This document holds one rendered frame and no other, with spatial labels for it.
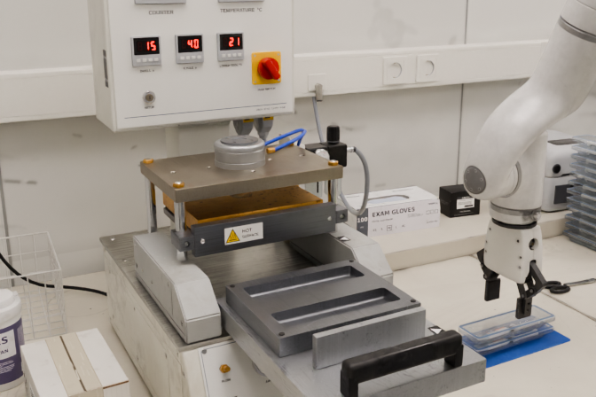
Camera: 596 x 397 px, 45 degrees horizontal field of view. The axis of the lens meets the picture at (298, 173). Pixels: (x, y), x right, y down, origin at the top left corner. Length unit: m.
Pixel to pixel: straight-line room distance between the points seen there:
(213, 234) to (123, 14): 0.38
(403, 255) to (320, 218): 0.57
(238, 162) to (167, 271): 0.20
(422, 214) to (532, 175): 0.58
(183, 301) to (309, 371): 0.22
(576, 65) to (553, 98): 0.06
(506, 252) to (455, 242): 0.45
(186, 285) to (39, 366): 0.29
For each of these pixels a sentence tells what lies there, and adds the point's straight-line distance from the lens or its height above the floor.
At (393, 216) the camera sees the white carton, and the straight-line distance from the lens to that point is 1.73.
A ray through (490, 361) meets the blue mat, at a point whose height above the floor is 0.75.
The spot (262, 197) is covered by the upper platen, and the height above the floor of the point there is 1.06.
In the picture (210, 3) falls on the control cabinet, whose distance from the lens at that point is 1.22.
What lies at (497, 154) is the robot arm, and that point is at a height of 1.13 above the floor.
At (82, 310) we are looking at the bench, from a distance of 1.52.
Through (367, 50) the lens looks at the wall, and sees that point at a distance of 1.85.
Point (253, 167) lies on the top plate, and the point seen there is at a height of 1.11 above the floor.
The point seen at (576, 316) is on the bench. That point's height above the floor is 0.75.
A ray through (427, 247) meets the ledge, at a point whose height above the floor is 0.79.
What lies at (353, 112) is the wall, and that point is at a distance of 1.86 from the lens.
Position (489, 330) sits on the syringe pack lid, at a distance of 1.33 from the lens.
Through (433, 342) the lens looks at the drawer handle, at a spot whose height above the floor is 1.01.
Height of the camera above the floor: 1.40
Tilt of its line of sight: 16 degrees down
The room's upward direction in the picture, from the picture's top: straight up
